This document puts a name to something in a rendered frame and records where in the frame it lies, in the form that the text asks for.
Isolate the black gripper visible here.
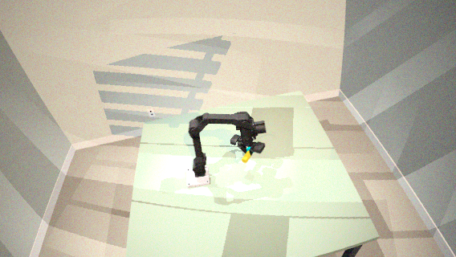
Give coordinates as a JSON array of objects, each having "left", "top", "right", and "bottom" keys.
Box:
[{"left": 230, "top": 133, "right": 266, "bottom": 156}]

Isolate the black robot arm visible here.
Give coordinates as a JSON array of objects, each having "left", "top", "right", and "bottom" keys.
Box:
[{"left": 188, "top": 112, "right": 267, "bottom": 177}]

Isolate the yellow cylinder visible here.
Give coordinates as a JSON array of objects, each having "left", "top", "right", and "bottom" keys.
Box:
[{"left": 242, "top": 151, "right": 251, "bottom": 164}]

